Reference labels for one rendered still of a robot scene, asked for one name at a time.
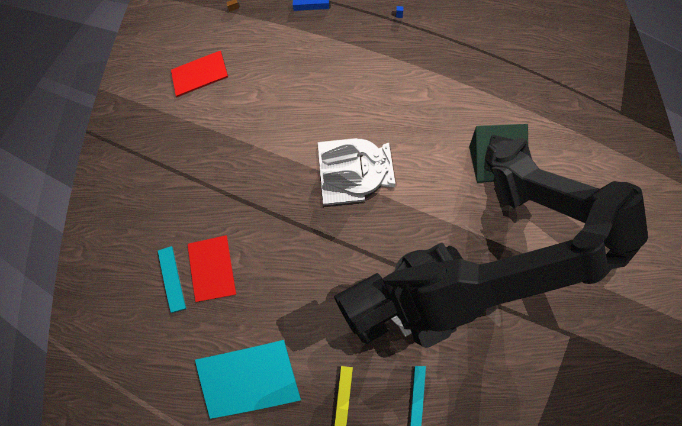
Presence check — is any blue rectangular block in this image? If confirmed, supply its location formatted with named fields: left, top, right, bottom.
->
left=293, top=0, right=329, bottom=11

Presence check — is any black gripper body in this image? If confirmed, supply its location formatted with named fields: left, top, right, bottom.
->
left=358, top=246, right=463, bottom=344

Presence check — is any red flat rectangular plate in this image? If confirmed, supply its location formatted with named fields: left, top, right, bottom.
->
left=188, top=236, right=236, bottom=302
left=171, top=51, right=228, bottom=97

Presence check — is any cyan flat rectangular plate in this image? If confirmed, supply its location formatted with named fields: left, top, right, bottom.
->
left=195, top=340, right=301, bottom=419

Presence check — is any yellow flat bar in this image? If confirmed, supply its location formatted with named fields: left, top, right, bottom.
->
left=334, top=366, right=353, bottom=426

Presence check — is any teal flat bar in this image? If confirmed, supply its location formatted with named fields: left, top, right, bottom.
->
left=410, top=366, right=426, bottom=426

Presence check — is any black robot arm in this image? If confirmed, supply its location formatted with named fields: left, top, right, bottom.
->
left=334, top=135, right=648, bottom=348

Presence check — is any cyan flat bar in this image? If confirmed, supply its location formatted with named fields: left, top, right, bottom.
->
left=158, top=246, right=186, bottom=313

